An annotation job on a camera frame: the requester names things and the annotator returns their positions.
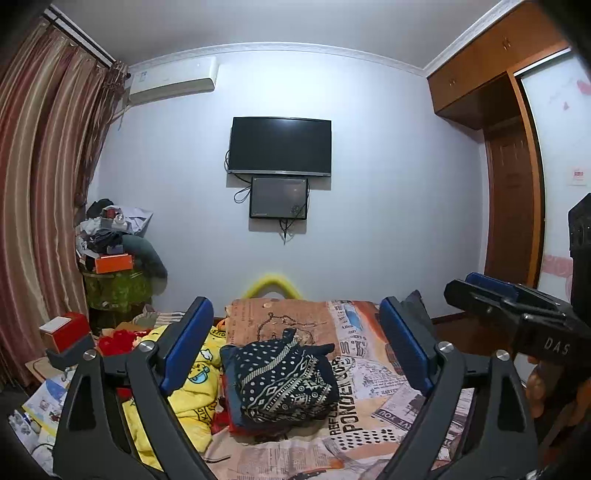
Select navy patterned sweater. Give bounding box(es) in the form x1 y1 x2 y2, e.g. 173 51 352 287
221 328 339 431

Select right hand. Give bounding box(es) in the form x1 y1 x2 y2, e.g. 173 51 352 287
525 356 590 426

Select red fluffy garment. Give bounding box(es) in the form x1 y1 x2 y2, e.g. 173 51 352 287
96 329 150 356

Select red and white box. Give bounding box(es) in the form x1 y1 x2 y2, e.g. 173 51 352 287
39 312 91 353

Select yellow cartoon fleece blanket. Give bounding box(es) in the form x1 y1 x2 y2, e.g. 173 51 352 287
122 322 226 470

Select newspaper print bed sheet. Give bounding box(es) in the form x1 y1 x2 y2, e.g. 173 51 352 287
197 297 477 480

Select folded blue jeans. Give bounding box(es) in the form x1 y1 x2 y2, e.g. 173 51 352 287
223 370 249 431

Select orange flat box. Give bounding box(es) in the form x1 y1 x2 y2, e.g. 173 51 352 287
94 253 133 275

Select grey pillow cushion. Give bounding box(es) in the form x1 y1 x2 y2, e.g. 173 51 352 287
121 235 168 279

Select wooden wardrobe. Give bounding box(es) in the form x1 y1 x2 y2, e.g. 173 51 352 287
427 1 572 287

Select yellow plush toy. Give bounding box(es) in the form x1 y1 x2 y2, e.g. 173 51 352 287
242 274 304 300

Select striped brown curtain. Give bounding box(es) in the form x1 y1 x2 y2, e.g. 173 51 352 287
1 20 127 386

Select white air conditioner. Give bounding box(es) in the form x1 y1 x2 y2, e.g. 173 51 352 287
128 57 218 105

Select small black wall monitor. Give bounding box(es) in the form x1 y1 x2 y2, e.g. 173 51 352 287
249 176 308 220

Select black wall television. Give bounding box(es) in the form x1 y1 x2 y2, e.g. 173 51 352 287
228 117 332 177

